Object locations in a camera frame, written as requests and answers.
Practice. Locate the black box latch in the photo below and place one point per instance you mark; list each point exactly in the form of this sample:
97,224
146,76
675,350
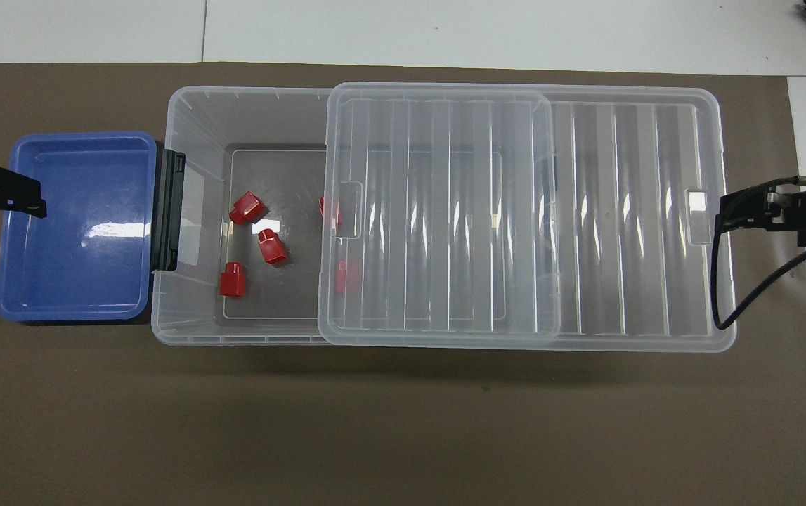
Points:
168,211

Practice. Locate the clear plastic box lid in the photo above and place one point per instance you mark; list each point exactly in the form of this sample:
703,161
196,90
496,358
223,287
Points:
585,211

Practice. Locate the red block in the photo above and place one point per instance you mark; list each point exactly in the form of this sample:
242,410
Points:
246,208
272,248
328,209
345,276
232,280

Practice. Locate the blue plastic tray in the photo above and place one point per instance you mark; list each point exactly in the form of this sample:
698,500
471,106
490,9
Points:
79,225

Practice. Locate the clear plastic storage box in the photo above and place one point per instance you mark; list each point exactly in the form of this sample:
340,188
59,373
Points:
262,119

